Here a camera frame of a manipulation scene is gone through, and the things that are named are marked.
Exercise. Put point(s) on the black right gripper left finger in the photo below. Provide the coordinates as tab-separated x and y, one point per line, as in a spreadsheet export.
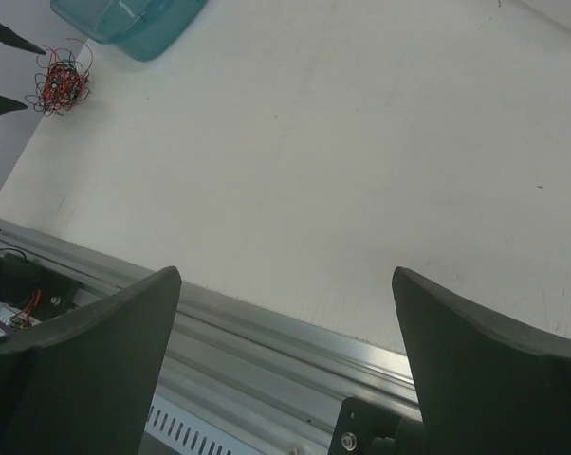
83	383

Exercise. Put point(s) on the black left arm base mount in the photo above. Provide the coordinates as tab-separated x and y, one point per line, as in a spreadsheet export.
30	287

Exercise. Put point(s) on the white slotted cable duct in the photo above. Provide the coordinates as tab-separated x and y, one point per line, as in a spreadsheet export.
186	433

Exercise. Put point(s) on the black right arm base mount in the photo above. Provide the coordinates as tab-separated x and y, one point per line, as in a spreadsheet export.
365	428

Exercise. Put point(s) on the teal transparent plastic tray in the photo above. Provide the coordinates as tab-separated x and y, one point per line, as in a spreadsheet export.
142	29

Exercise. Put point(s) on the aluminium frame rail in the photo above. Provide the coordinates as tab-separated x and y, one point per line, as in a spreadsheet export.
272	382

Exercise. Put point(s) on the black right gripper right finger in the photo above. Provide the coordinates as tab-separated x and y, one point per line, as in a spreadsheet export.
485	383

